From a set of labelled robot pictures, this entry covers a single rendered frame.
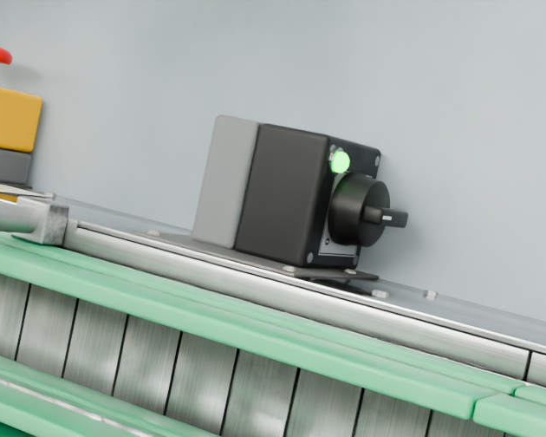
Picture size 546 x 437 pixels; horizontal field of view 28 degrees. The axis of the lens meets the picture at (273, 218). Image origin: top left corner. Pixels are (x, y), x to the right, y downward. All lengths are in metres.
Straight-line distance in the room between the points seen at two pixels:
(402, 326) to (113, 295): 0.14
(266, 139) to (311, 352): 0.20
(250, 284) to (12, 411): 0.14
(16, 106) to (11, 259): 0.27
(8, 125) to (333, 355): 0.42
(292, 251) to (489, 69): 0.17
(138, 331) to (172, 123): 0.20
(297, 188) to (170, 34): 0.21
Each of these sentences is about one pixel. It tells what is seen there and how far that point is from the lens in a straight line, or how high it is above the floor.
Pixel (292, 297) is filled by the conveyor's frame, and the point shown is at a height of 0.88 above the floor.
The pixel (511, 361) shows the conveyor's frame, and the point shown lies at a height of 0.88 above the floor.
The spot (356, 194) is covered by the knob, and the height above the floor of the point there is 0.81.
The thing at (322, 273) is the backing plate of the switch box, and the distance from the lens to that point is 0.62.
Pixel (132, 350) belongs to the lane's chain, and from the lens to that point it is 0.64.
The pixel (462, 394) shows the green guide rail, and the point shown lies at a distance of 0.45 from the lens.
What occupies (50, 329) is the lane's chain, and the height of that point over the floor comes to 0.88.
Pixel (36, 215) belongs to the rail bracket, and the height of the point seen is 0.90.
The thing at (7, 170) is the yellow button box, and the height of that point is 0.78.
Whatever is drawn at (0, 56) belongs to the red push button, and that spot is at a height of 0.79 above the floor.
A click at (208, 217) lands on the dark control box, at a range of 0.66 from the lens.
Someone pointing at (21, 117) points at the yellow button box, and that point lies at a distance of 0.84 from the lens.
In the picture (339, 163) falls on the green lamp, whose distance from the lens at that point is 0.63.
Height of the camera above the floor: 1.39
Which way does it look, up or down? 61 degrees down
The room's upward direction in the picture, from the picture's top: 84 degrees counter-clockwise
